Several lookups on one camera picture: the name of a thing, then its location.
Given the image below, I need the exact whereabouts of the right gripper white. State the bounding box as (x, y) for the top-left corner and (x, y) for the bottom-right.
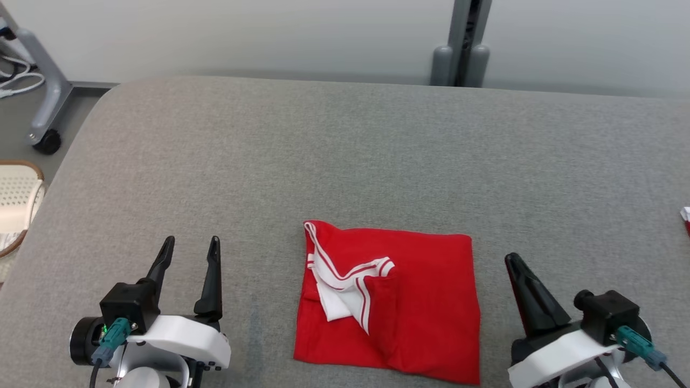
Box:
(505, 252), (622, 388)

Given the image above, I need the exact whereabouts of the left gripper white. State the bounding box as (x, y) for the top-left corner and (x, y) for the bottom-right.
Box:
(128, 236), (232, 372)

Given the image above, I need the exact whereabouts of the red jersey with white sleeves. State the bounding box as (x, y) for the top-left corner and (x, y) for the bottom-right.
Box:
(293, 220), (481, 386)

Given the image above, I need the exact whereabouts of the white laundry basket brown rim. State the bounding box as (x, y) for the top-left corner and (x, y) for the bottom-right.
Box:
(0, 160), (47, 259)

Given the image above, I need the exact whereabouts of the black caster wheel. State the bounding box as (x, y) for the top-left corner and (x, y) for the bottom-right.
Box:
(32, 129), (62, 156)

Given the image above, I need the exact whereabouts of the grey metal stand leg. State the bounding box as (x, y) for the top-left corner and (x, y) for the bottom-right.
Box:
(0, 0), (74, 145)

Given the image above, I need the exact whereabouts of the left black cable teal plug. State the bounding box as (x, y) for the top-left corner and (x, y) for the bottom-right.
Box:
(89, 317), (133, 388)

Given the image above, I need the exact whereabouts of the black cable teal plug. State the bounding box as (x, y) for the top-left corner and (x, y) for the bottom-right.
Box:
(89, 317), (133, 388)
(616, 325), (690, 388)

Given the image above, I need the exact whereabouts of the right thin black cable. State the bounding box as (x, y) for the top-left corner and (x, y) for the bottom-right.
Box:
(593, 356), (620, 388)

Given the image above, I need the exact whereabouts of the right black cable teal plug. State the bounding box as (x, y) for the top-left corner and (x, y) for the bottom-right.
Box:
(616, 325), (690, 388)

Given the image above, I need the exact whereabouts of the grey partition post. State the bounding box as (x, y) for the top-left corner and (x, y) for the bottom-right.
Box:
(431, 0), (472, 87)
(465, 0), (492, 88)

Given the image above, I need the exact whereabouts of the white cable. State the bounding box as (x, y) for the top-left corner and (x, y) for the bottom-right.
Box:
(0, 54), (46, 99)

